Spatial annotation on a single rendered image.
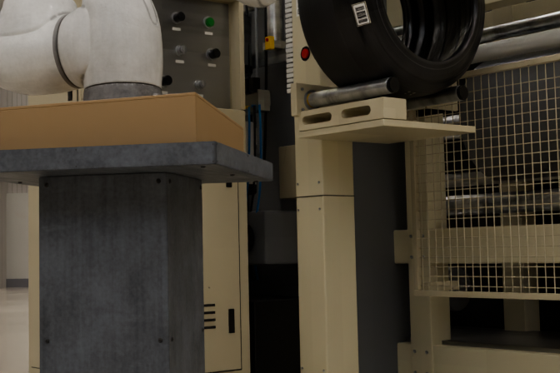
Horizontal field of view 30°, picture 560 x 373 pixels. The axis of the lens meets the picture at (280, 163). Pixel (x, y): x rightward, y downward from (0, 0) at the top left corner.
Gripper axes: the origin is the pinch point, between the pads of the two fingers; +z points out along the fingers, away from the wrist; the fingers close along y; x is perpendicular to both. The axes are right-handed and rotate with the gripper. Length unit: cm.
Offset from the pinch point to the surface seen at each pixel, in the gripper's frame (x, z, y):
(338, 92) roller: 34.4, 12.5, 9.4
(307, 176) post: 57, 17, 33
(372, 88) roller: 35.1, 12.4, -4.6
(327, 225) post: 73, 17, 26
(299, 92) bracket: 32.4, 10.4, 23.8
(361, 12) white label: 15.1, 6.3, -10.2
